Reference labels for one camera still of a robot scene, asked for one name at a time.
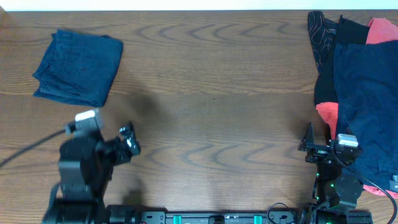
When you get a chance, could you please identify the black patterned garment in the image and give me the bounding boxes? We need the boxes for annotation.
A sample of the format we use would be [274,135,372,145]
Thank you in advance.
[307,11,338,74]

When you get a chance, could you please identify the plain black garment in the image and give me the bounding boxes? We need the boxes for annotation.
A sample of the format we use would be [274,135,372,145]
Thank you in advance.
[313,17,369,105]

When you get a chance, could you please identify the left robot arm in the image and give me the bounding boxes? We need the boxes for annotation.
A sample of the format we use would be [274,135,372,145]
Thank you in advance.
[42,121,141,224]

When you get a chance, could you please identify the navy blue shorts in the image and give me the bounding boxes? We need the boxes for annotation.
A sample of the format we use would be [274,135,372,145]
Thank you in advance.
[33,29,124,108]

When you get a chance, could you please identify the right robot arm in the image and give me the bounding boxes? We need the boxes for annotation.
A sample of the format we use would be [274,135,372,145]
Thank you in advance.
[297,124,363,224]

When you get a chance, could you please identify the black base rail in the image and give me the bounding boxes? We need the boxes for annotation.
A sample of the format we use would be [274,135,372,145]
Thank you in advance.
[105,210,373,224]

